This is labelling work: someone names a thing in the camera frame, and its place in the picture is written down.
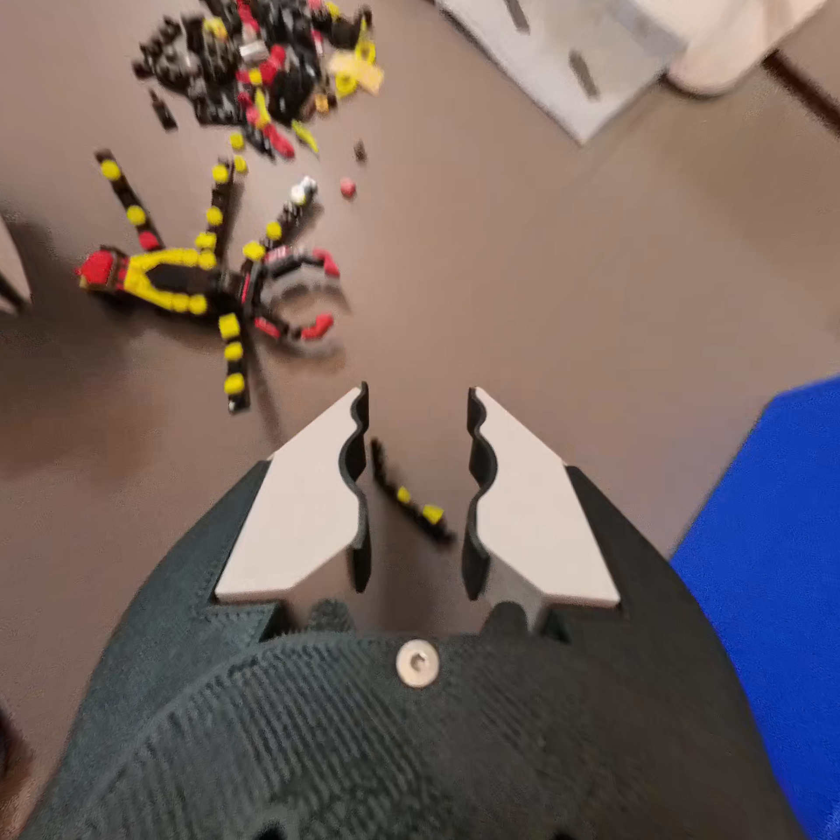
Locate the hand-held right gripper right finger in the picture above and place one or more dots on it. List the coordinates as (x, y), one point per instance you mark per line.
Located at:
(544, 525)

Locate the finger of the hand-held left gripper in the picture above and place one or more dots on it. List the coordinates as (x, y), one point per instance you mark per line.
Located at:
(10, 262)

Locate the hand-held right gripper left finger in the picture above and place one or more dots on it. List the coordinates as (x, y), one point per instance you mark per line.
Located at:
(295, 518)

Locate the black yellow lego leg segment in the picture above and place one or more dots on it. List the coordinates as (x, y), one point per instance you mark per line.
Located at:
(432, 514)

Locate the black yellow red lego model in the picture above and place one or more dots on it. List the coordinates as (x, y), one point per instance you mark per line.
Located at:
(141, 269)

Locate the pile of loose lego pieces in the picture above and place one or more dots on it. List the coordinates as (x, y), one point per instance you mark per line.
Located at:
(282, 79)

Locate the tiny red lego piece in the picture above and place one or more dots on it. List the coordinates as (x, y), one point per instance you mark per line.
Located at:
(348, 188)

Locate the blue plastic bin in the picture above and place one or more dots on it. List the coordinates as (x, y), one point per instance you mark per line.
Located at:
(774, 558)

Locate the instruction booklet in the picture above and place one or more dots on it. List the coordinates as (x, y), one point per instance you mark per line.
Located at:
(558, 65)

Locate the white flat base plate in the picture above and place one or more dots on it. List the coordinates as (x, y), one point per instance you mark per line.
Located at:
(722, 39)

